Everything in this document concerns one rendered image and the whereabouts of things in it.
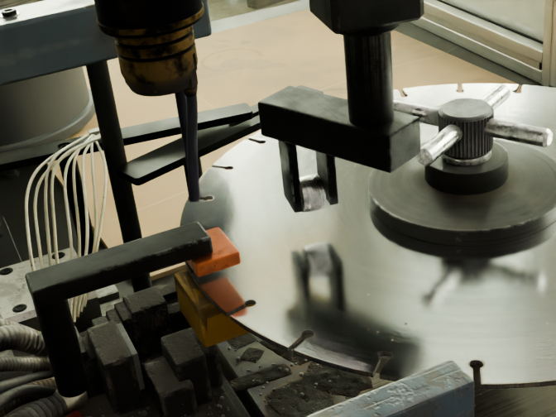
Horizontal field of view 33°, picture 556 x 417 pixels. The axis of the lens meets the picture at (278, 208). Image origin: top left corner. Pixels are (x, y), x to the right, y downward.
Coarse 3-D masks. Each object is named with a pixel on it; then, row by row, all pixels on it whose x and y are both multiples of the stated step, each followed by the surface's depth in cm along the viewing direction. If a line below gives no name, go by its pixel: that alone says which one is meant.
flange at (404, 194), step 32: (416, 160) 55; (512, 160) 54; (544, 160) 54; (384, 192) 52; (416, 192) 52; (448, 192) 51; (480, 192) 50; (512, 192) 50; (544, 192) 50; (416, 224) 49; (448, 224) 48; (480, 224) 48; (512, 224) 48; (544, 224) 49
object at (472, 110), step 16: (496, 96) 53; (400, 112) 53; (416, 112) 52; (432, 112) 52; (448, 112) 50; (464, 112) 50; (480, 112) 50; (448, 128) 49; (464, 128) 49; (480, 128) 49; (496, 128) 49; (512, 128) 49; (528, 128) 48; (544, 128) 48; (432, 144) 48; (448, 144) 49; (464, 144) 50; (480, 144) 50; (544, 144) 48; (432, 160) 48; (448, 160) 51; (464, 160) 50; (480, 160) 51
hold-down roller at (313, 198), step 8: (304, 176) 50; (312, 176) 50; (304, 184) 50; (312, 184) 49; (320, 184) 50; (304, 192) 49; (312, 192) 49; (320, 192) 49; (304, 200) 49; (312, 200) 49; (320, 200) 50; (304, 208) 50; (312, 208) 50; (320, 208) 50
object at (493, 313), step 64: (256, 192) 56; (256, 256) 49; (320, 256) 49; (384, 256) 48; (448, 256) 48; (512, 256) 47; (256, 320) 44; (320, 320) 44; (384, 320) 43; (448, 320) 43; (512, 320) 42; (512, 384) 39
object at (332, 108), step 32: (352, 64) 43; (384, 64) 43; (288, 96) 48; (320, 96) 48; (352, 96) 44; (384, 96) 43; (288, 128) 47; (320, 128) 46; (352, 128) 44; (384, 128) 44; (416, 128) 44; (288, 160) 48; (320, 160) 50; (352, 160) 45; (384, 160) 44; (288, 192) 50
